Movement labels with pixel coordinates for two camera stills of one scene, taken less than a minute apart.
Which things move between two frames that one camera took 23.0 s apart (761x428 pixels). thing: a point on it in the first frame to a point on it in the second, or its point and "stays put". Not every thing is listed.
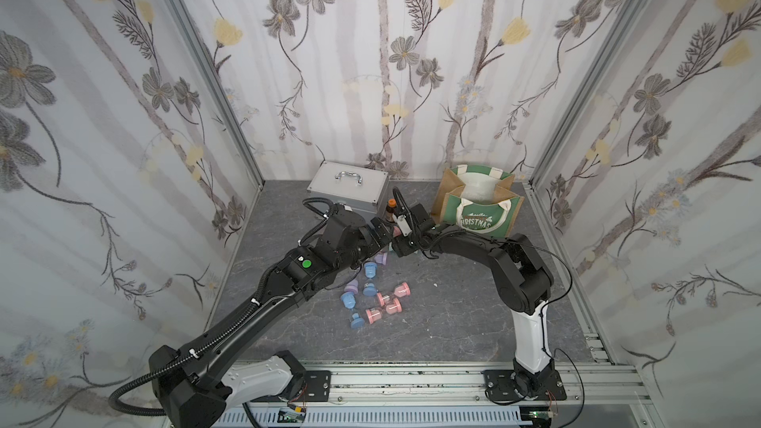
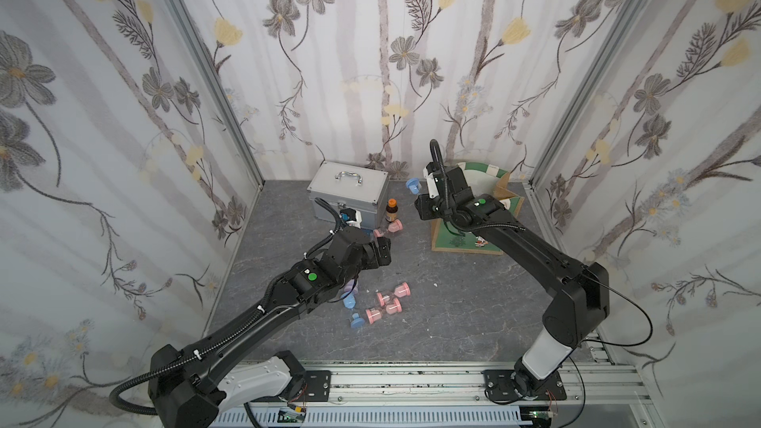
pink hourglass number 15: (373, 315) stays put
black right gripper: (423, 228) to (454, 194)
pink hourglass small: (402, 290) stays put
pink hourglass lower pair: (391, 305) stays put
